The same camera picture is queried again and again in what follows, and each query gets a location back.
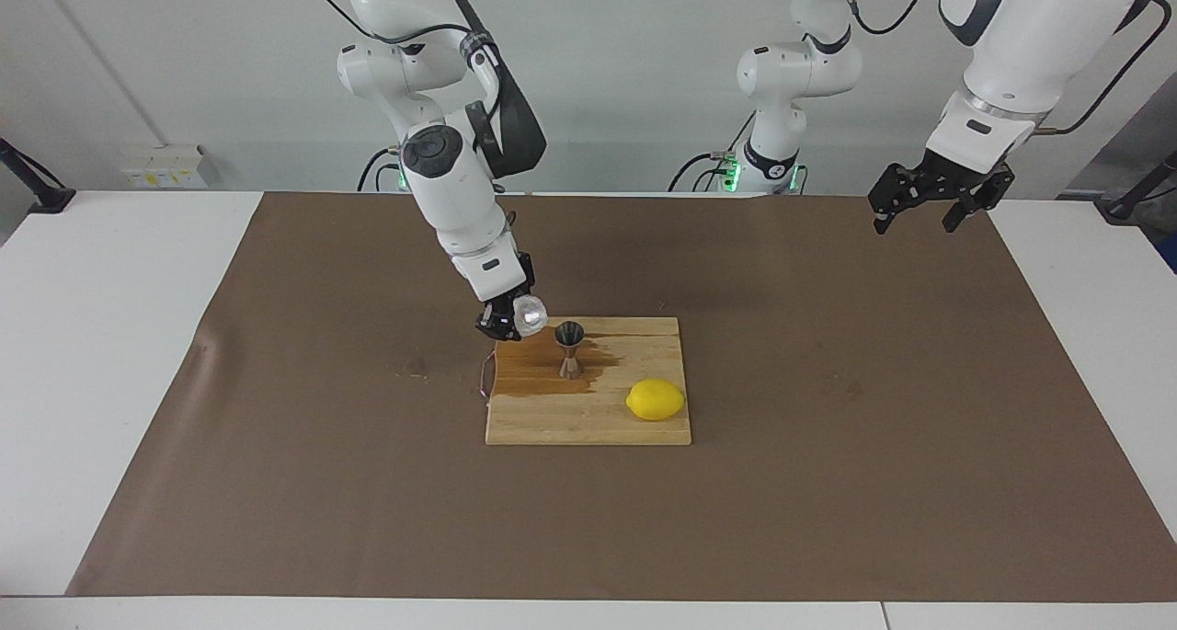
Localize wooden cutting board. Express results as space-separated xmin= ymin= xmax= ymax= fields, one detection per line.
xmin=480 ymin=315 xmax=692 ymax=447

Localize steel jigger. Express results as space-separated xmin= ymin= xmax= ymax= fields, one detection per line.
xmin=554 ymin=321 xmax=587 ymax=380

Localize yellow lemon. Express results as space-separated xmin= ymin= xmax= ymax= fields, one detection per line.
xmin=626 ymin=378 xmax=687 ymax=422

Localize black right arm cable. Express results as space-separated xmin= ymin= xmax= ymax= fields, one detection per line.
xmin=299 ymin=0 xmax=504 ymax=99

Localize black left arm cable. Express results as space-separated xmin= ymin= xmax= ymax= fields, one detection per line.
xmin=844 ymin=0 xmax=1176 ymax=138

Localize white wall socket strip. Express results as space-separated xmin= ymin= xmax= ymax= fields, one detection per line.
xmin=120 ymin=145 xmax=214 ymax=189

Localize black clamp stand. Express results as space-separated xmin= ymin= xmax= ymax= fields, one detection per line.
xmin=0 ymin=138 xmax=76 ymax=215
xmin=1099 ymin=150 xmax=1177 ymax=224

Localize brown table mat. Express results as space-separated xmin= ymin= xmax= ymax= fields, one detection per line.
xmin=66 ymin=191 xmax=1177 ymax=603

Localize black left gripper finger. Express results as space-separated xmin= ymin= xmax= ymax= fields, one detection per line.
xmin=868 ymin=162 xmax=940 ymax=236
xmin=941 ymin=171 xmax=1016 ymax=235

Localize black base cables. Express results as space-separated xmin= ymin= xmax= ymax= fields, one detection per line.
xmin=357 ymin=145 xmax=407 ymax=194
xmin=668 ymin=110 xmax=757 ymax=194

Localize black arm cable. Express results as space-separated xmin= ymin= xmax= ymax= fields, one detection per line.
xmin=844 ymin=0 xmax=1176 ymax=138
xmin=299 ymin=0 xmax=504 ymax=99

